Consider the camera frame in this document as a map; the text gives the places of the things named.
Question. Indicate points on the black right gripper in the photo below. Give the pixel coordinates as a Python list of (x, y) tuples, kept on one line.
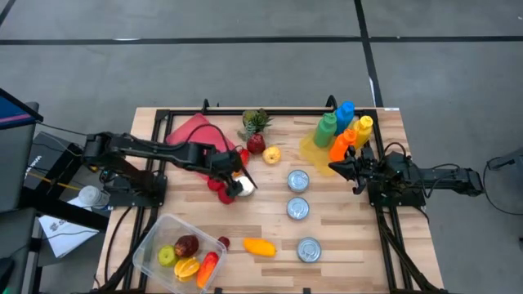
[(369, 171)]

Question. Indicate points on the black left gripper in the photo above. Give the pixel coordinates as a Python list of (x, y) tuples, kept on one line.
[(224, 165)]

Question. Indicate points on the gold-lid tuna can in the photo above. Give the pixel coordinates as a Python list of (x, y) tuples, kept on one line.
[(248, 187)]

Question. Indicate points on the orange squeeze bottle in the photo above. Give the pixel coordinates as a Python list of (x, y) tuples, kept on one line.
[(340, 147)]

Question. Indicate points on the yellow squeeze bottle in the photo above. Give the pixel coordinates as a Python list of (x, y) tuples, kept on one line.
[(363, 130)]

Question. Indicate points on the green squeeze bottle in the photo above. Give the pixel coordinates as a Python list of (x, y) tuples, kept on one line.
[(324, 132)]

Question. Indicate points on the silver-lid tuna can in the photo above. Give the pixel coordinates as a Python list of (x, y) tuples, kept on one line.
[(298, 181)]

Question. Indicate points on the blue squeeze bottle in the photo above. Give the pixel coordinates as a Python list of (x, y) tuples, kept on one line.
[(344, 116)]

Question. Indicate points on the red-label tuna can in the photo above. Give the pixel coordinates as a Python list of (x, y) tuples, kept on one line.
[(297, 208)]

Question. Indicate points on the dark maroon round fruit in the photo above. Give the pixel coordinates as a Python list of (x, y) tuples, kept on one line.
[(186, 246)]

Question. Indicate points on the blue-label tuna can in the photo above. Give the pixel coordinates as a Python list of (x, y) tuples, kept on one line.
[(309, 250)]

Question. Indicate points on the green apple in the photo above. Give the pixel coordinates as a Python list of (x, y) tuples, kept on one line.
[(167, 256)]

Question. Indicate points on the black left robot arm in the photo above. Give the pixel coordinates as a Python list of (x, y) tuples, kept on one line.
[(163, 149)]

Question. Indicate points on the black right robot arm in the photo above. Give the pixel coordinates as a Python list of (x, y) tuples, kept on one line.
[(441, 179)]

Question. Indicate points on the yellow translucent plastic bin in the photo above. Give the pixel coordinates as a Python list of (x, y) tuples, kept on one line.
[(312, 157)]

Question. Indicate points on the yellow apple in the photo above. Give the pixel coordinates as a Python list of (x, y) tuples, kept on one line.
[(271, 155)]

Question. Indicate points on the glossy dark red apple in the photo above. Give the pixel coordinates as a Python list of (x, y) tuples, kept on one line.
[(256, 144)]

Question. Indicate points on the small dark red fruit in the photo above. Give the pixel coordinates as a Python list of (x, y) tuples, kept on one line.
[(224, 242)]

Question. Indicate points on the orange yellow mango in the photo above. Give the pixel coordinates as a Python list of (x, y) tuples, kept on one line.
[(260, 247)]

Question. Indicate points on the clear plastic container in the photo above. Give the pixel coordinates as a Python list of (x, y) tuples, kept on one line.
[(163, 232)]

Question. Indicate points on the white printed paper sheet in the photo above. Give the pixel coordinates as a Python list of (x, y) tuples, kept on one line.
[(65, 237)]

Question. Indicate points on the black case with white lettering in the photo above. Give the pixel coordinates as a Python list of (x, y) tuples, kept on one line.
[(41, 161)]

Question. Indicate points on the grey cabinet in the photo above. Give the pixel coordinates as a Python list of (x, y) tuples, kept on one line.
[(14, 163)]

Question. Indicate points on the dark blue screen monitor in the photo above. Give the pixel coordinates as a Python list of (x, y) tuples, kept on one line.
[(12, 112)]

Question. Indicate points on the black metal station frame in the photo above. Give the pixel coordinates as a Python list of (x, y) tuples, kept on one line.
[(294, 111)]

